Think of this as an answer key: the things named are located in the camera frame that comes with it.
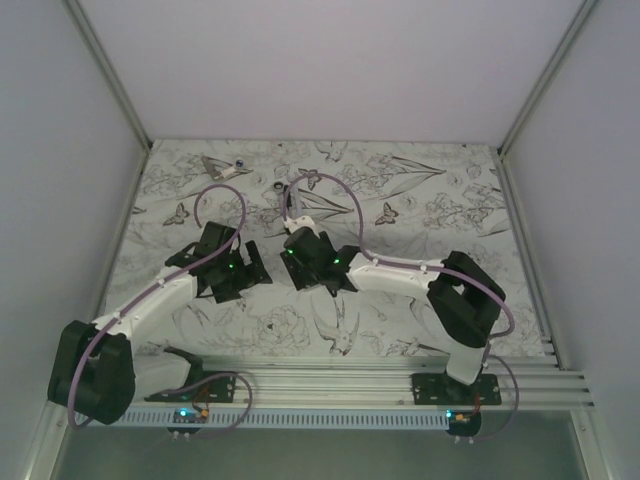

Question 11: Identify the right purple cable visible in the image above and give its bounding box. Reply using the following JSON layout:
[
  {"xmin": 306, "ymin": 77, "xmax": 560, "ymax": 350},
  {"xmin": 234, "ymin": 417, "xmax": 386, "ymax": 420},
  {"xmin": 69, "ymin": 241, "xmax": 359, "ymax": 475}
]
[{"xmin": 282, "ymin": 172, "xmax": 519, "ymax": 444}]

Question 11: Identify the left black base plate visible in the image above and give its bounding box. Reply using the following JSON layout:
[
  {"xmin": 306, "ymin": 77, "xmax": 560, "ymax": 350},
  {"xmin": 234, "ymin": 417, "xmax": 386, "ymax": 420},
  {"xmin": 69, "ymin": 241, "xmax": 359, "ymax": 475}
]
[{"xmin": 144, "ymin": 371, "xmax": 236, "ymax": 404}]

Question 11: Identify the left controller board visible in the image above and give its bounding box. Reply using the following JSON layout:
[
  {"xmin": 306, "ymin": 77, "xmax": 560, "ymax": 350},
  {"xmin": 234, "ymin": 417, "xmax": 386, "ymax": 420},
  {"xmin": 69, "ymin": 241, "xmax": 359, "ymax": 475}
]
[{"xmin": 172, "ymin": 407, "xmax": 208, "ymax": 425}]

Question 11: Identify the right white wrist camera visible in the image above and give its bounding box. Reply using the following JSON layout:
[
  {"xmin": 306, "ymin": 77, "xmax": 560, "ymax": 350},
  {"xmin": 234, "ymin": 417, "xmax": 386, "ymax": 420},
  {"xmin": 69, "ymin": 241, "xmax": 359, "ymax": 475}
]
[{"xmin": 283, "ymin": 215, "xmax": 319, "ymax": 236}]

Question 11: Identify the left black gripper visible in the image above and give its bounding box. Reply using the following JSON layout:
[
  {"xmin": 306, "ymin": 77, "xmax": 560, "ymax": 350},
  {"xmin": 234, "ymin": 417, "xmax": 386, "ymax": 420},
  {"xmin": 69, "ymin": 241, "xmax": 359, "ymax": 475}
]
[{"xmin": 212, "ymin": 241, "xmax": 271, "ymax": 303}]

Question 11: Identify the floral patterned mat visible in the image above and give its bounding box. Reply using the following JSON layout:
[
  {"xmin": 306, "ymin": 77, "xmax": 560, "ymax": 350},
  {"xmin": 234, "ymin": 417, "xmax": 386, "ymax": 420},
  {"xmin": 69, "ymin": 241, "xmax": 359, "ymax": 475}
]
[{"xmin": 106, "ymin": 139, "xmax": 544, "ymax": 357}]

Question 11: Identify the aluminium rail frame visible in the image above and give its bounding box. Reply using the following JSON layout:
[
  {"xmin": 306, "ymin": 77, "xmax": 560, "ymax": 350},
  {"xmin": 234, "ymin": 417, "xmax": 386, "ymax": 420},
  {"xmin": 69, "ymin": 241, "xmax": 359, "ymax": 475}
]
[{"xmin": 204, "ymin": 356, "xmax": 594, "ymax": 411}]

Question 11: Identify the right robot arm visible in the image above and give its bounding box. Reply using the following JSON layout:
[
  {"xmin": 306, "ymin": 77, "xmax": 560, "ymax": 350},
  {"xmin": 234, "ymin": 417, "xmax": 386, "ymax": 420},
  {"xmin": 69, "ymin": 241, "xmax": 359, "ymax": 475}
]
[{"xmin": 281, "ymin": 220, "xmax": 506, "ymax": 405}]

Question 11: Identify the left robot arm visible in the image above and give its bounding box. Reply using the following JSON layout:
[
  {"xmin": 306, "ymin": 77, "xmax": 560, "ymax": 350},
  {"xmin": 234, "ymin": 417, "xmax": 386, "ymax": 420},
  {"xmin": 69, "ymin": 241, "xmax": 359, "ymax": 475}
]
[{"xmin": 47, "ymin": 222, "xmax": 271, "ymax": 425}]

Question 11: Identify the silver ratchet wrench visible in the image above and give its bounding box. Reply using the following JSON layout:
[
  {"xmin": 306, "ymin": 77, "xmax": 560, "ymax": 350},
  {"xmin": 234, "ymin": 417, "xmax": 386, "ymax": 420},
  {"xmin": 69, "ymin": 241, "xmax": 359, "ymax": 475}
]
[{"xmin": 272, "ymin": 181, "xmax": 291, "ymax": 210}]

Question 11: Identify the black fuse box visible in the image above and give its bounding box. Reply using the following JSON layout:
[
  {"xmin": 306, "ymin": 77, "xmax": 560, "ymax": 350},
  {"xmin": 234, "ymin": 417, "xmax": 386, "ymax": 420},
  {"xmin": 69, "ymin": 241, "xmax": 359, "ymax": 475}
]
[{"xmin": 280, "ymin": 252, "xmax": 318, "ymax": 291}]

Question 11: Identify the right controller board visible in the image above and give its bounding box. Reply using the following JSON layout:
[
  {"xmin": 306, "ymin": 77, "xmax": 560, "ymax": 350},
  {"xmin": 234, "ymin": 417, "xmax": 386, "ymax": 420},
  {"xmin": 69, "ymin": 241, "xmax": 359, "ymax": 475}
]
[{"xmin": 446, "ymin": 410, "xmax": 482, "ymax": 438}]

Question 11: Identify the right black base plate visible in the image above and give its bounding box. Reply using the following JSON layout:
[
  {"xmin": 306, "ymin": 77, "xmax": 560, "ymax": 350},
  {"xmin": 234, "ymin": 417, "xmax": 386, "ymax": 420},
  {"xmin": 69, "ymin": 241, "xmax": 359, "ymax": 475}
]
[{"xmin": 410, "ymin": 373, "xmax": 502, "ymax": 406}]

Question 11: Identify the purple cable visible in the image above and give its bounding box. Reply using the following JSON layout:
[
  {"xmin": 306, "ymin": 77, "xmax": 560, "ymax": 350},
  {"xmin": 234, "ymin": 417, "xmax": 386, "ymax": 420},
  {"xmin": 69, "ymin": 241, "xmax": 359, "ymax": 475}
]
[
  {"xmin": 67, "ymin": 183, "xmax": 254, "ymax": 441},
  {"xmin": 282, "ymin": 172, "xmax": 519, "ymax": 444}
]

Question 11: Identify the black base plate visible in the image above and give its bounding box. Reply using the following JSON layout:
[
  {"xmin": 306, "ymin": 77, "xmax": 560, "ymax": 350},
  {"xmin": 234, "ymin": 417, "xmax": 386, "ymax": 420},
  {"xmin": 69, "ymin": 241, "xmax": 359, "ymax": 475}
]
[
  {"xmin": 410, "ymin": 373, "xmax": 502, "ymax": 406},
  {"xmin": 144, "ymin": 371, "xmax": 236, "ymax": 404}
]

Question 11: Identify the controller board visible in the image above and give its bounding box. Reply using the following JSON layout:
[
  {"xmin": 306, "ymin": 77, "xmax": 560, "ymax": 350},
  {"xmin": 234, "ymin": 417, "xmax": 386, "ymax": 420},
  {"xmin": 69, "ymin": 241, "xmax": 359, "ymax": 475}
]
[
  {"xmin": 446, "ymin": 410, "xmax": 482, "ymax": 438},
  {"xmin": 172, "ymin": 407, "xmax": 208, "ymax": 425}
]

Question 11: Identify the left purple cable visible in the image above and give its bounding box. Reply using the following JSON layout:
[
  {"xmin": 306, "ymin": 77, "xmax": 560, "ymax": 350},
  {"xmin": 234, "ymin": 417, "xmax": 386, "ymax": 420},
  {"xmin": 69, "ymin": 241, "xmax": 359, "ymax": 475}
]
[{"xmin": 67, "ymin": 183, "xmax": 254, "ymax": 441}]

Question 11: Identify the white slotted cable duct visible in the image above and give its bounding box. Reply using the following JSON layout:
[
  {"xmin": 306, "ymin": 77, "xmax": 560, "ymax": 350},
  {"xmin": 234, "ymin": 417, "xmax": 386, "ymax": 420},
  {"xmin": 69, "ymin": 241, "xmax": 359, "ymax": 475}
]
[{"xmin": 113, "ymin": 406, "xmax": 448, "ymax": 431}]

